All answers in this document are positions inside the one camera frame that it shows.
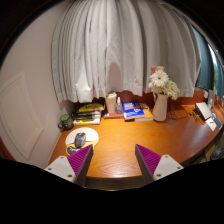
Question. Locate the blue book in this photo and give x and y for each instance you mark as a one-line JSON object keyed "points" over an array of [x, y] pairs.
{"points": [[132, 110]]}

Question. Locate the white pleated curtain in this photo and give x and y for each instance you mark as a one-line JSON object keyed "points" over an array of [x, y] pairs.
{"points": [[123, 50]]}

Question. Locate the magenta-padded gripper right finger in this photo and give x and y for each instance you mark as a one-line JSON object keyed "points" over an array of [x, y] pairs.
{"points": [[165, 165]]}

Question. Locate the round white printed mouse pad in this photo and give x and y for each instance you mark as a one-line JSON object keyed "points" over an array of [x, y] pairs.
{"points": [[91, 135]]}

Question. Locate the window with dark frame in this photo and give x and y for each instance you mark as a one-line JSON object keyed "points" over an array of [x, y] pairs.
{"points": [[208, 66]]}

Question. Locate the black and yellow book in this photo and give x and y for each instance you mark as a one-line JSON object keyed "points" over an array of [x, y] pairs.
{"points": [[90, 107]]}

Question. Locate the thin red book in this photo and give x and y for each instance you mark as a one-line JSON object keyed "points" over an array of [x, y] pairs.
{"points": [[111, 115]]}

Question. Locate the cream lidded container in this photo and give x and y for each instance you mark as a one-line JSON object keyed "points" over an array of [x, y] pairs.
{"points": [[111, 102]]}

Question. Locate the white ceramic jug vase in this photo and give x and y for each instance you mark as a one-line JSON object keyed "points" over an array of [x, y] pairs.
{"points": [[160, 108]]}

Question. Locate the flat white box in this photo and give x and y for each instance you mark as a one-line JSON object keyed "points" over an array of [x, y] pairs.
{"points": [[211, 124]]}

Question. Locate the white tilted tablet device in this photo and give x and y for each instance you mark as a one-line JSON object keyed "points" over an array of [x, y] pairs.
{"points": [[203, 110]]}

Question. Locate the dark grey computer mouse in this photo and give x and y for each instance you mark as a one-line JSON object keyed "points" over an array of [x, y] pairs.
{"points": [[80, 140]]}

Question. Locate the white wall panel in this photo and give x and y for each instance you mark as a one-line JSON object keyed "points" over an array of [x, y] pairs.
{"points": [[20, 116]]}

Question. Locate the dark mug with green inside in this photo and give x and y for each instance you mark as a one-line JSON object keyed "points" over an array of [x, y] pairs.
{"points": [[66, 122]]}

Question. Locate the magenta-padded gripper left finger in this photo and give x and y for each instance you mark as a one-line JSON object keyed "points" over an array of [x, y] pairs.
{"points": [[60, 166]]}

